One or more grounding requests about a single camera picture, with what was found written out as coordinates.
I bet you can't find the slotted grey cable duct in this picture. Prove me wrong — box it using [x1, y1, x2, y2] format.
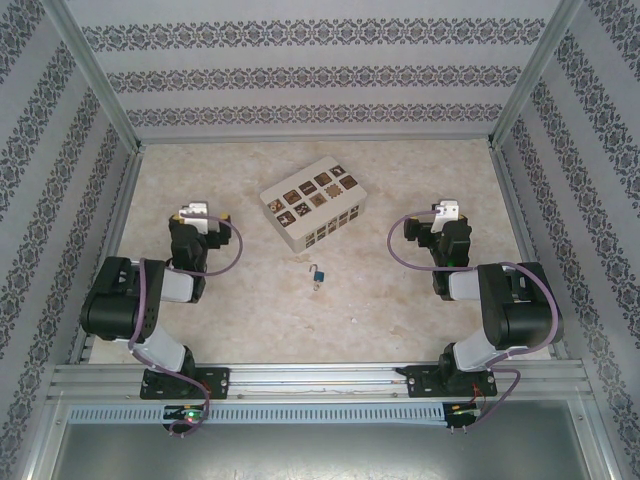
[67, 403, 447, 425]

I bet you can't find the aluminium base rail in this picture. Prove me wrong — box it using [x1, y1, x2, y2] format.
[49, 363, 586, 401]

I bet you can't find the aluminium table side rail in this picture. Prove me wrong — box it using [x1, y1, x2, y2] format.
[69, 147, 146, 366]
[489, 142, 569, 361]

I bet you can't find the white box with brown pictures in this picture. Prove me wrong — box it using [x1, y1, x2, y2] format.
[258, 154, 369, 254]

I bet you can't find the grey metal shelf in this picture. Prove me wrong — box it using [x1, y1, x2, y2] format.
[29, 399, 616, 480]

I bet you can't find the aluminium frame post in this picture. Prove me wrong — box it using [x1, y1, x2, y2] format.
[39, 0, 144, 154]
[489, 0, 586, 149]

